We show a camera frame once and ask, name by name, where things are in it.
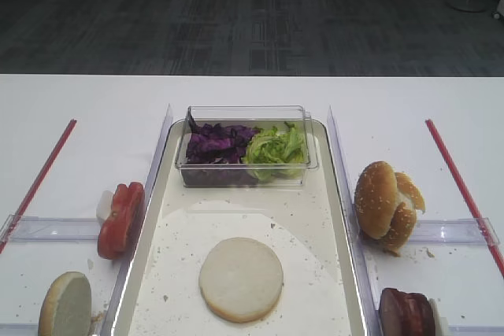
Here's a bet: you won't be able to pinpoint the right clear cross divider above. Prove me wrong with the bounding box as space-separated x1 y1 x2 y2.
408 218 500 246

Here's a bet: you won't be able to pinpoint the clear long divider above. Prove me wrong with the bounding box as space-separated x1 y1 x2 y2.
98 107 173 335
327 107 383 335

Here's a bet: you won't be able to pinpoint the shredded purple cabbage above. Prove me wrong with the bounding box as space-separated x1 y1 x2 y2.
182 113 259 187

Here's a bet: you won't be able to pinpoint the white metal serving tray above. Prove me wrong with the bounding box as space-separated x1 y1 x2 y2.
111 122 369 335

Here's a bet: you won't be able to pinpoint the sesame bun top rear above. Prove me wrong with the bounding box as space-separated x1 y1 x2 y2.
395 172 425 213

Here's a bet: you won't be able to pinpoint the clear plastic salad container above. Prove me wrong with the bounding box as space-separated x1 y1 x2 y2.
175 105 318 187

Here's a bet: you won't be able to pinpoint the left clear long divider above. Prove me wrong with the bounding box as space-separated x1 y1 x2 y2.
98 107 173 335

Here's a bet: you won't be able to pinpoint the red tape strip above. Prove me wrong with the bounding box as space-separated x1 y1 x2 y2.
425 119 503 275
1 119 77 252

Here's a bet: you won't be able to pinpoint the white patty holder block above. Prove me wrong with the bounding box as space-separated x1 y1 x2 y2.
428 298 451 336

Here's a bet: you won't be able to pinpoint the left red tape strip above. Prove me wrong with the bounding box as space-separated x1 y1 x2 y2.
1 119 77 252

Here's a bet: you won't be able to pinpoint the right clear long divider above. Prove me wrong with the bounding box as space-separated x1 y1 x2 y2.
327 107 383 335

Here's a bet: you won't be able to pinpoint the left clear cross divider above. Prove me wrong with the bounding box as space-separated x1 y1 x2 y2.
1 215 100 243

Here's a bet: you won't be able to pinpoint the right red tape strip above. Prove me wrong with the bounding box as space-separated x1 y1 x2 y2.
425 119 503 275

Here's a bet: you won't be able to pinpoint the bottom bun half on tray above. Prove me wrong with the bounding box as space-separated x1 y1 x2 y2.
198 238 284 323

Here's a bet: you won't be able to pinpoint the brown meat patties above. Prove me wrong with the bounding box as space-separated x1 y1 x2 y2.
379 288 436 336

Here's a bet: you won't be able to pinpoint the red tomato slices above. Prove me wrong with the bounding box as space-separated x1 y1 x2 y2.
97 182 144 260

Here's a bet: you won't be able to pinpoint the sesame bun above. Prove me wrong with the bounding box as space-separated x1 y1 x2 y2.
354 161 417 256
395 172 425 213

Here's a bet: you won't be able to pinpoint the white tomato holder block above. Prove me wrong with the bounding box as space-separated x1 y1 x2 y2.
96 190 113 224

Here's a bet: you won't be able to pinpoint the green lettuce pile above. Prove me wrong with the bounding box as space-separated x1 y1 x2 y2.
241 123 307 183

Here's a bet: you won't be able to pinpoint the standing bun half left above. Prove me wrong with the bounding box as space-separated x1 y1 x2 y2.
38 271 91 336

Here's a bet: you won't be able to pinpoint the clear cross divider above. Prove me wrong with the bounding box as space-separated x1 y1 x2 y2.
408 218 500 246
1 215 100 243

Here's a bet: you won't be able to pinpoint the sesame bun top front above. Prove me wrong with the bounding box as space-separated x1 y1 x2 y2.
354 161 417 256

